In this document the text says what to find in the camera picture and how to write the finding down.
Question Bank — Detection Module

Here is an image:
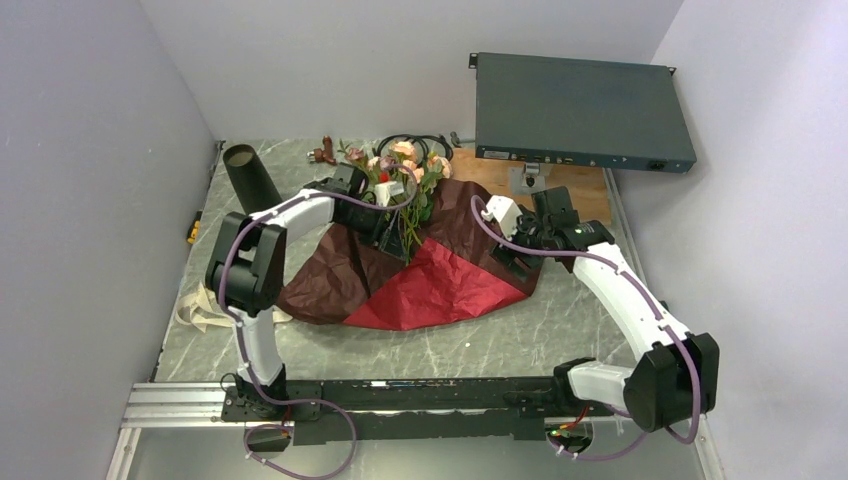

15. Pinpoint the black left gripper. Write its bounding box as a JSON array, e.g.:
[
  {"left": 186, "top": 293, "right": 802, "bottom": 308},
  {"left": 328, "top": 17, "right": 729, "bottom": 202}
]
[{"left": 337, "top": 204, "right": 407, "bottom": 262}]

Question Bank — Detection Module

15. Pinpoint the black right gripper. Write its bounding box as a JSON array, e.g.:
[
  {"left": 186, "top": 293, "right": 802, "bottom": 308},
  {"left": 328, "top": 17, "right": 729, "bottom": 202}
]
[{"left": 489, "top": 205, "right": 552, "bottom": 283}]

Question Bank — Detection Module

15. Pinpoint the red flower bouquet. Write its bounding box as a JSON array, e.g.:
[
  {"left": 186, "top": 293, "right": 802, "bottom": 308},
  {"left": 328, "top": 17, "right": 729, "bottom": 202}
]
[{"left": 338, "top": 137, "right": 453, "bottom": 259}]

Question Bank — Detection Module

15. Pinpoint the dark red wrapping paper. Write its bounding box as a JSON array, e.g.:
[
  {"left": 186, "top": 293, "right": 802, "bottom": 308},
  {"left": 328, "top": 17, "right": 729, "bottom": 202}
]
[{"left": 276, "top": 179, "right": 540, "bottom": 331}]

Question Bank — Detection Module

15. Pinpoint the beige ribbon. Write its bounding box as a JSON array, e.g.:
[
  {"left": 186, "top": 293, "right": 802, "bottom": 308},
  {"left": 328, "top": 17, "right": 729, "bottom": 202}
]
[{"left": 173, "top": 282, "right": 251, "bottom": 333}]

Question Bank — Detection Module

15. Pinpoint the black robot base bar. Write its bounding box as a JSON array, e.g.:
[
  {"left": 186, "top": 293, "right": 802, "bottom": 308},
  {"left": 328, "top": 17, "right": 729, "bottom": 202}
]
[{"left": 221, "top": 360, "right": 614, "bottom": 453}]

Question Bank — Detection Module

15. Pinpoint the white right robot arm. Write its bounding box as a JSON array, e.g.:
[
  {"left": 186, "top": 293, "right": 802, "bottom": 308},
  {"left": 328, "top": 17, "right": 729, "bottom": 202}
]
[{"left": 472, "top": 187, "right": 720, "bottom": 441}]

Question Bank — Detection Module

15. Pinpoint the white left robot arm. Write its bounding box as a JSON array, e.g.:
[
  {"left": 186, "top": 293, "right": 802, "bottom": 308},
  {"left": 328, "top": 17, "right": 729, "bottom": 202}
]
[{"left": 205, "top": 164, "right": 420, "bottom": 420}]

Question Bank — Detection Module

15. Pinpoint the black cone vase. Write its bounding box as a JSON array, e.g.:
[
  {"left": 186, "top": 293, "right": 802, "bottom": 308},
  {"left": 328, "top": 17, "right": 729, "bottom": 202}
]
[{"left": 222, "top": 144, "right": 283, "bottom": 214}]

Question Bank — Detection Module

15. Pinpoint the wooden board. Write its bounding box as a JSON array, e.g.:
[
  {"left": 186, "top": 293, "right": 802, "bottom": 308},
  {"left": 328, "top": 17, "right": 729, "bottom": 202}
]
[{"left": 451, "top": 148, "right": 612, "bottom": 226}]

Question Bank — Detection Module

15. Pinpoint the brown small figurine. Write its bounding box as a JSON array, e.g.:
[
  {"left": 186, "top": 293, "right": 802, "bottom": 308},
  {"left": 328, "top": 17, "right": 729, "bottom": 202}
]
[{"left": 307, "top": 135, "right": 338, "bottom": 166}]

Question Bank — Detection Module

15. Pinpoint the yellow tool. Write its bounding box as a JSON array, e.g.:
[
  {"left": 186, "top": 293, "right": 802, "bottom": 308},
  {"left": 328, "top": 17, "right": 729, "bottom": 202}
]
[{"left": 185, "top": 210, "right": 202, "bottom": 244}]

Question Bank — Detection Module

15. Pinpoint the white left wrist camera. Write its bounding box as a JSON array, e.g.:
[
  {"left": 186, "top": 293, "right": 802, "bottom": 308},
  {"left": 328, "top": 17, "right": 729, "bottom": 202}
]
[{"left": 373, "top": 172, "right": 405, "bottom": 207}]

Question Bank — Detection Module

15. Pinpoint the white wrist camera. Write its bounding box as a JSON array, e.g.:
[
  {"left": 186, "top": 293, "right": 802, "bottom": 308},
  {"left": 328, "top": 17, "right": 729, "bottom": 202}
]
[
  {"left": 373, "top": 172, "right": 405, "bottom": 207},
  {"left": 481, "top": 195, "right": 523, "bottom": 240}
]

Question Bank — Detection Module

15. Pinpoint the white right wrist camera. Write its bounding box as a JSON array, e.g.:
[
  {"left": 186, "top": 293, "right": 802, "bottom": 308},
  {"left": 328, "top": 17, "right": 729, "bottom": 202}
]
[{"left": 481, "top": 195, "right": 523, "bottom": 240}]

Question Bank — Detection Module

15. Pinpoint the metal switch stand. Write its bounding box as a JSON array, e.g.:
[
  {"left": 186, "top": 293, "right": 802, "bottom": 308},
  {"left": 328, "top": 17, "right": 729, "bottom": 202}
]
[{"left": 508, "top": 162, "right": 552, "bottom": 196}]

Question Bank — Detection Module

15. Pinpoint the coiled black cable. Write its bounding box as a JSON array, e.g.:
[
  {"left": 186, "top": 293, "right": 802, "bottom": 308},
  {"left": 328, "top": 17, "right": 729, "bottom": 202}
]
[{"left": 374, "top": 133, "right": 455, "bottom": 164}]

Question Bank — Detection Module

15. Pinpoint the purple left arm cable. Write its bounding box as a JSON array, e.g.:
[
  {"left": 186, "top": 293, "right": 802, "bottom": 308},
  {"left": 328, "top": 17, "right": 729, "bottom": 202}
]
[{"left": 217, "top": 164, "right": 420, "bottom": 480}]

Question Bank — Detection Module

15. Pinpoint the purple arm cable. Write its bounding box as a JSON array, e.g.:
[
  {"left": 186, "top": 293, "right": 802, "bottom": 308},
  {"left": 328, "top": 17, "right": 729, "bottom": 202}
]
[
  {"left": 217, "top": 164, "right": 420, "bottom": 480},
  {"left": 470, "top": 195, "right": 704, "bottom": 463}
]

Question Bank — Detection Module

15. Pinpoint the dark green network switch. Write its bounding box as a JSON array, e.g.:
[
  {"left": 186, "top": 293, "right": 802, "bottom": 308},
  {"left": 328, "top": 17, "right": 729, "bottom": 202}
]
[{"left": 469, "top": 52, "right": 697, "bottom": 174}]

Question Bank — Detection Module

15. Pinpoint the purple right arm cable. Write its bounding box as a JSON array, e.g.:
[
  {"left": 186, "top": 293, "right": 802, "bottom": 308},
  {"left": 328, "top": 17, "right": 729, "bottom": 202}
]
[{"left": 470, "top": 195, "right": 704, "bottom": 463}]

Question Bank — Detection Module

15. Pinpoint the aluminium frame rail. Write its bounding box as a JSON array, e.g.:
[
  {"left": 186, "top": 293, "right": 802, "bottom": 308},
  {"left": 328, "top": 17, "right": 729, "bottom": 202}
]
[{"left": 105, "top": 374, "right": 727, "bottom": 480}]

